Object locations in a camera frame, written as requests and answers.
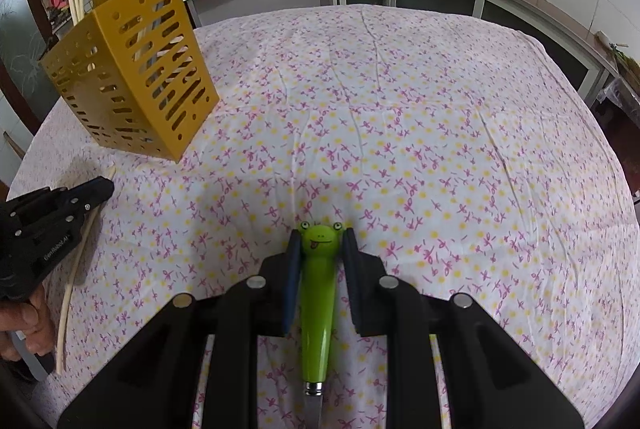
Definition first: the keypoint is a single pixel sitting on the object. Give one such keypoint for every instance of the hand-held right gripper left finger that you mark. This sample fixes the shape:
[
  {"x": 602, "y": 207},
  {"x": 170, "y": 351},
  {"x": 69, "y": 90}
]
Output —
[{"x": 292, "y": 289}]

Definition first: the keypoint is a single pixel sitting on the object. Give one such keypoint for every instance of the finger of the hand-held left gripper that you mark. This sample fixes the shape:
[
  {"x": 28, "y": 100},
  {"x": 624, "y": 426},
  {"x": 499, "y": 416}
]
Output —
[{"x": 87, "y": 196}]

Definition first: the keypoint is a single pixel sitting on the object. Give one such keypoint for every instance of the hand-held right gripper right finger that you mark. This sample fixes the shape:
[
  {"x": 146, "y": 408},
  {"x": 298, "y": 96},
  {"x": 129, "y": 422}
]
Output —
[{"x": 352, "y": 289}]

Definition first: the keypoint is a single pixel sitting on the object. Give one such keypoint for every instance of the yellow perforated utensil holder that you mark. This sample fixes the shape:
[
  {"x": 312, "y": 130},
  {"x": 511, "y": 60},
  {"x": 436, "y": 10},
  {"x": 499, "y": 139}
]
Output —
[{"x": 145, "y": 74}]

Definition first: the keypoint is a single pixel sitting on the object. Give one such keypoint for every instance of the person's left hand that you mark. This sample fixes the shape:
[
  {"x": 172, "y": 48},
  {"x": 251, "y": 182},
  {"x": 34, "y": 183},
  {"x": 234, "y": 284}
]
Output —
[{"x": 30, "y": 321}]

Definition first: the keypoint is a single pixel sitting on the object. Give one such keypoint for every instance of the floral white tablecloth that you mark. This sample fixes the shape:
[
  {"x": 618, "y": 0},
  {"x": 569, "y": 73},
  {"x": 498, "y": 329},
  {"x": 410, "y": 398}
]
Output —
[{"x": 400, "y": 134}]

